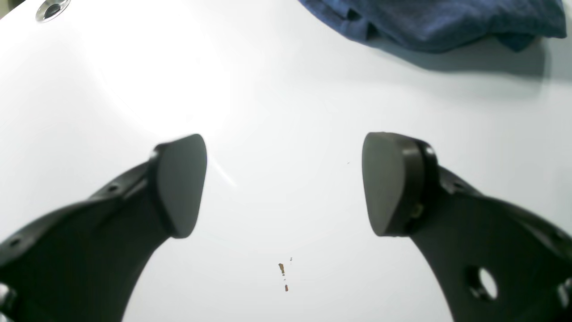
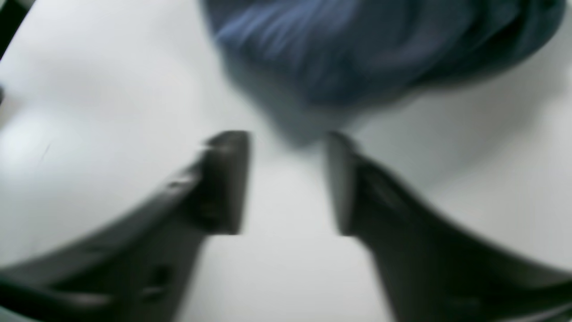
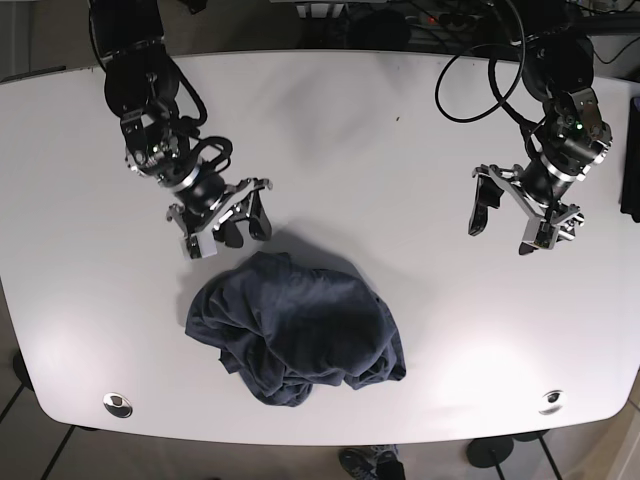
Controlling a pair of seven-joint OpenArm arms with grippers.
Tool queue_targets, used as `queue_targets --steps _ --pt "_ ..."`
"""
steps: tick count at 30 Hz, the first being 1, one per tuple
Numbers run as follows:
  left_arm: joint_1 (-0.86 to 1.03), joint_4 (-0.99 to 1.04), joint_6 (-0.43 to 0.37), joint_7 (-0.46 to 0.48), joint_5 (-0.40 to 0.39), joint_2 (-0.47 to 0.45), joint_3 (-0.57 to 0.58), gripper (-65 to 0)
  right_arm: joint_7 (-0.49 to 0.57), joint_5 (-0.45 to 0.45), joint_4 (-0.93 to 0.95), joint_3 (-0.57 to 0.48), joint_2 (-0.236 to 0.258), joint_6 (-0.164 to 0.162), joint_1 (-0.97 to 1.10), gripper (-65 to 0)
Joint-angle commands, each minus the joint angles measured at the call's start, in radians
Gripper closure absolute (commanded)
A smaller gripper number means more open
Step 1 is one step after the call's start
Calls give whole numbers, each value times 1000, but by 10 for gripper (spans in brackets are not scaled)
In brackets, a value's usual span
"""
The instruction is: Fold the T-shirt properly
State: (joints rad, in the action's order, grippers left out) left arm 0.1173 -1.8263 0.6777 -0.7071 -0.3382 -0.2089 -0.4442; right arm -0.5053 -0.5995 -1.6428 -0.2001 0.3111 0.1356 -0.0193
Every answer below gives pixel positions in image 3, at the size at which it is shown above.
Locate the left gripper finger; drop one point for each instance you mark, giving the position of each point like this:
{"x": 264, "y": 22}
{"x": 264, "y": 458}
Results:
{"x": 488, "y": 196}
{"x": 538, "y": 235}

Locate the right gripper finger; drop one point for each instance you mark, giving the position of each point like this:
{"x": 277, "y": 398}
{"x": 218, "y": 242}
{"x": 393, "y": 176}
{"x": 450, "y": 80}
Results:
{"x": 251, "y": 210}
{"x": 199, "y": 246}

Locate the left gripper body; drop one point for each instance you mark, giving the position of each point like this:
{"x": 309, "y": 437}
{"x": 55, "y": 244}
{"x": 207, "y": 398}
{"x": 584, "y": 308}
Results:
{"x": 562, "y": 148}

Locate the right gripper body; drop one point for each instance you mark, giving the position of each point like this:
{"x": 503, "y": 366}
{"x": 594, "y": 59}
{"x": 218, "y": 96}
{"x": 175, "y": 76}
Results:
{"x": 168, "y": 147}

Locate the dark blue T-shirt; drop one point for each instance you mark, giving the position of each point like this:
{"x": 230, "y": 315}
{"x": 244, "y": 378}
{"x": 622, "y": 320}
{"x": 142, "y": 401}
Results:
{"x": 285, "y": 328}

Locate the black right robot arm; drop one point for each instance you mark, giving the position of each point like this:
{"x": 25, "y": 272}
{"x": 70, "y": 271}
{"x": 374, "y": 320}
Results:
{"x": 127, "y": 39}

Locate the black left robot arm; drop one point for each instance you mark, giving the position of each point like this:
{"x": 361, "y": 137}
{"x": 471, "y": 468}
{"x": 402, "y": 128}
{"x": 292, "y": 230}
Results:
{"x": 554, "y": 58}

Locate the right silver table grommet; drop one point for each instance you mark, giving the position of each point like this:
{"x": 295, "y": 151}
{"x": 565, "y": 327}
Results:
{"x": 552, "y": 402}

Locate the silver table grommet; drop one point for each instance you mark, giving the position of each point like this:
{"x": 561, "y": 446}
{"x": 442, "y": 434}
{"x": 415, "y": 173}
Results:
{"x": 117, "y": 405}
{"x": 552, "y": 402}

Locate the left silver table grommet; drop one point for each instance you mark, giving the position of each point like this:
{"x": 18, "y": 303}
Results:
{"x": 117, "y": 405}

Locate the black round stand base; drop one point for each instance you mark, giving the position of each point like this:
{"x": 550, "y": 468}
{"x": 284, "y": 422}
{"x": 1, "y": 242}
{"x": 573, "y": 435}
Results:
{"x": 489, "y": 452}

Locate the blue shoe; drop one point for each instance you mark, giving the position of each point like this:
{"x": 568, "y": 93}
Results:
{"x": 376, "y": 462}

